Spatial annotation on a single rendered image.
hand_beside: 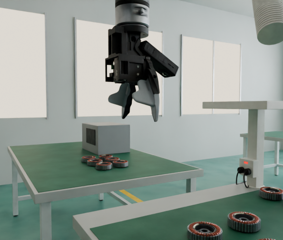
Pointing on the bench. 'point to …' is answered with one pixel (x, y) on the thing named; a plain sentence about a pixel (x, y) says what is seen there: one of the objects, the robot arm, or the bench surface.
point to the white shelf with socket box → (253, 135)
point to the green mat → (128, 227)
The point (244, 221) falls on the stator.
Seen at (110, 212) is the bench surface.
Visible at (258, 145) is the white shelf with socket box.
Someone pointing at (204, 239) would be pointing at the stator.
